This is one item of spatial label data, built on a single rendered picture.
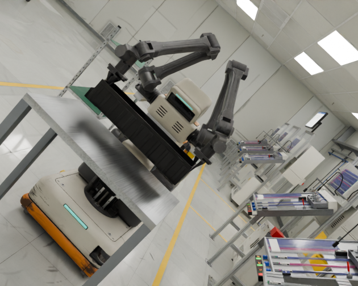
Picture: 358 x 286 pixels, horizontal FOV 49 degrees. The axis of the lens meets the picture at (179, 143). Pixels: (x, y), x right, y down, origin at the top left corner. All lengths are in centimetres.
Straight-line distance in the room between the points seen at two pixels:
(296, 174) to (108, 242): 535
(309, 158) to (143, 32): 635
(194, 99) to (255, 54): 922
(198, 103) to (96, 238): 93
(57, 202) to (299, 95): 956
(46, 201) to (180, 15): 957
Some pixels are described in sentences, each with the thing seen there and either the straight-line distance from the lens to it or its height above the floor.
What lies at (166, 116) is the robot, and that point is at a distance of 214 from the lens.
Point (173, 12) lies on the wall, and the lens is 1153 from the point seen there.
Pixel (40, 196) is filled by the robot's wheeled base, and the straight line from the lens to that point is 238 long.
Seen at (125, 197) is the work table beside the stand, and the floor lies 79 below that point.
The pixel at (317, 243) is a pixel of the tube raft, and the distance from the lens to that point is 320.
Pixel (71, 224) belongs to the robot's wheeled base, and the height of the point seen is 20.
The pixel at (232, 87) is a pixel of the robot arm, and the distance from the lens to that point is 189.
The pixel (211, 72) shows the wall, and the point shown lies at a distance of 1120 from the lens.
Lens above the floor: 130
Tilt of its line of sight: 9 degrees down
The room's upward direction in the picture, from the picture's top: 44 degrees clockwise
